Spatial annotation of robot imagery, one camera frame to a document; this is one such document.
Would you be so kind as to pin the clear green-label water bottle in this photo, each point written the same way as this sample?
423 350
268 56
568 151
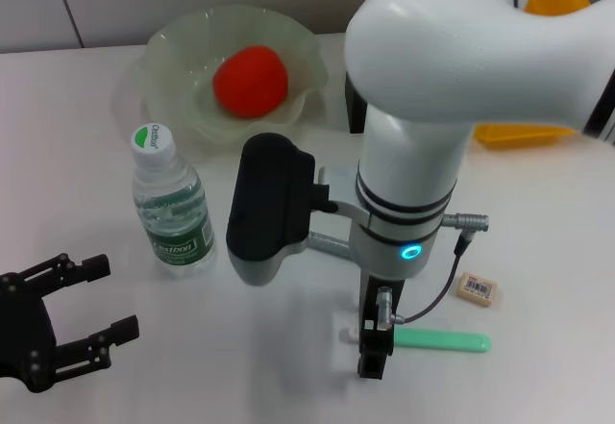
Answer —
173 231

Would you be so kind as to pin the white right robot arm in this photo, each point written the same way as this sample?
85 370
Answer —
432 58

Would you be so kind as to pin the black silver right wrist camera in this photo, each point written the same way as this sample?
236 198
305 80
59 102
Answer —
269 193

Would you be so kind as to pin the translucent wavy glass fruit plate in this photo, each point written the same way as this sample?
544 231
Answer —
182 58

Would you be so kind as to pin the yellow plastic bin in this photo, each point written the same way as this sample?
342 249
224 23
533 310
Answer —
519 136

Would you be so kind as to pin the black mesh pen holder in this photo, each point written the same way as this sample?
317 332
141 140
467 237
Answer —
355 111

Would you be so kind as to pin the orange knitted toy fruit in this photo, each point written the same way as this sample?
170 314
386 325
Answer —
250 82

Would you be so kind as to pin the mint green pen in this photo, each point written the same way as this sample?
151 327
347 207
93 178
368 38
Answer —
442 340

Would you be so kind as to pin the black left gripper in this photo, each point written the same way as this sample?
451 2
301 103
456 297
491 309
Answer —
24 332

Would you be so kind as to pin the grey marker pen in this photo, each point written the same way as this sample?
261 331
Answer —
329 241

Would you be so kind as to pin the beige eraser with barcode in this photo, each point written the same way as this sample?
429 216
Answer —
474 288

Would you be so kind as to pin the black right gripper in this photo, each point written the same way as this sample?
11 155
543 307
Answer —
366 299

